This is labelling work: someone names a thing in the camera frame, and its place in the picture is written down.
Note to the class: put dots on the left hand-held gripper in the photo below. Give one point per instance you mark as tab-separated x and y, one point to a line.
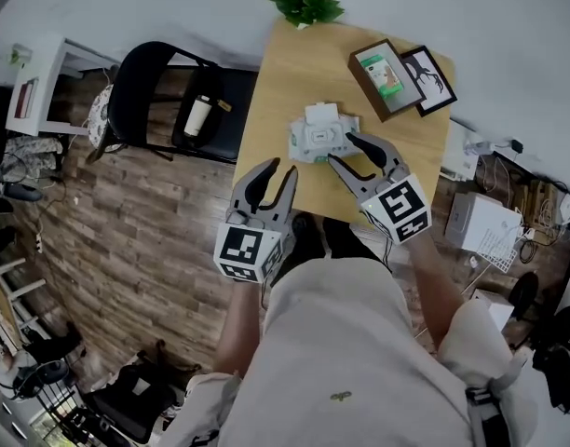
240	247

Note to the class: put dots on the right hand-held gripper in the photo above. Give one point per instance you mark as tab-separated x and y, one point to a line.
399	207

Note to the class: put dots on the white wet wipes pack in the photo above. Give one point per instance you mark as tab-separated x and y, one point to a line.
315	138

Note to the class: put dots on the person's left forearm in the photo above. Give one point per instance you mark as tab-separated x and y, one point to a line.
238	329

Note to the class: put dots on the person's right forearm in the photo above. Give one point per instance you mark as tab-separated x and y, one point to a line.
436	291

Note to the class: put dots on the person's left leg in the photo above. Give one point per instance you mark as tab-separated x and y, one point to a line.
306	240

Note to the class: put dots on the person's leg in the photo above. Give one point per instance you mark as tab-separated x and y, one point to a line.
350	242
306	240

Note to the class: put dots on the person's right leg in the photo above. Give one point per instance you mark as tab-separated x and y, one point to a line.
350	242

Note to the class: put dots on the dark wooden box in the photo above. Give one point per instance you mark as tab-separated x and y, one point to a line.
364	82

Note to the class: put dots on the green tissue packet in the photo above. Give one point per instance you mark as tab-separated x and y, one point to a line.
383	75

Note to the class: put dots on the white radiator unit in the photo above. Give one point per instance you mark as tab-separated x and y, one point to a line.
462	152

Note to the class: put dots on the small yellow tag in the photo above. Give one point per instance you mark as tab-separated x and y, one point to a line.
224	105

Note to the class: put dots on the white bottle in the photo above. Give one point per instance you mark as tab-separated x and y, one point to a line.
196	117

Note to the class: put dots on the black framed antler picture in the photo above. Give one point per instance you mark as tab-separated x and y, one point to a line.
436	86

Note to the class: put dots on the white box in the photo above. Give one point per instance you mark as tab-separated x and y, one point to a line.
476	219

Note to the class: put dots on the black power adapter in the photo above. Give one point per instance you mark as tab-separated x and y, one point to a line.
516	145

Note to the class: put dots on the black folding chair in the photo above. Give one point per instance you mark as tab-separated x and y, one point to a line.
136	91

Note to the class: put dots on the green potted plant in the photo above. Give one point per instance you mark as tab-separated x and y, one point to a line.
308	7

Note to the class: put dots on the person's white shirt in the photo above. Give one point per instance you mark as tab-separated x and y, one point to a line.
350	356

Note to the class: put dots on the round patterned cushion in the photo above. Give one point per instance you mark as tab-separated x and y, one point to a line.
99	119

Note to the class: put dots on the white microwave appliance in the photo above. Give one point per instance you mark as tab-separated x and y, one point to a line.
494	307

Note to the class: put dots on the white power strip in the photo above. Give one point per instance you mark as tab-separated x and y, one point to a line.
39	243

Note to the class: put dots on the black backpack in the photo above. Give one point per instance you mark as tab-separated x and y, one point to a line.
136	389

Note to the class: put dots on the white cabinet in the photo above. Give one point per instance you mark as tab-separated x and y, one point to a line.
47	86

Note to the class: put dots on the red books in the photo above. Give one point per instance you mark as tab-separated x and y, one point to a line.
25	99

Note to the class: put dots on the small green plant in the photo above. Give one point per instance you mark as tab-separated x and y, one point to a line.
18	55

